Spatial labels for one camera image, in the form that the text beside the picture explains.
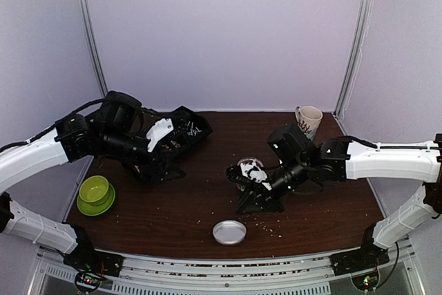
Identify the green plate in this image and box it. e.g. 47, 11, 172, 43
76, 184, 116, 217

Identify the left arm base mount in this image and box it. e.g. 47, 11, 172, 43
61, 241, 124, 277

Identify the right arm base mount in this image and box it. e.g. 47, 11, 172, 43
329, 238, 390, 276

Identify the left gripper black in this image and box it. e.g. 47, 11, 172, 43
99, 126, 186, 185

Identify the clear plastic jar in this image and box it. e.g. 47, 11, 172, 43
237, 157, 268, 183

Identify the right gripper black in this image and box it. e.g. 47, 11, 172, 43
235, 157, 310, 216

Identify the ceramic mug coral pattern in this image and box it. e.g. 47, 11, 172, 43
294, 106, 323, 141

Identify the black three-compartment candy tray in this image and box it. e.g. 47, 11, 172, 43
129, 105, 213, 185

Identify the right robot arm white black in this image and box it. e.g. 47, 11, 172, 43
226, 125, 441, 269

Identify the round metal jar lid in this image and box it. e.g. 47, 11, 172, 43
212, 220, 247, 245

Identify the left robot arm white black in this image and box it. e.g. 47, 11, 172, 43
1, 91, 192, 270

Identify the aluminium frame post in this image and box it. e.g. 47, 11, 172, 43
334, 0, 372, 121
78, 0, 108, 97

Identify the green bowl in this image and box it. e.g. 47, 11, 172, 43
79, 175, 110, 206

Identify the left aluminium frame post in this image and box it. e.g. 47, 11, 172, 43
78, 0, 108, 97

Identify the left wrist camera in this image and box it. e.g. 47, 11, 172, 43
144, 118, 173, 153

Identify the right aluminium frame post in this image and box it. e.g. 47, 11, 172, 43
334, 0, 372, 121

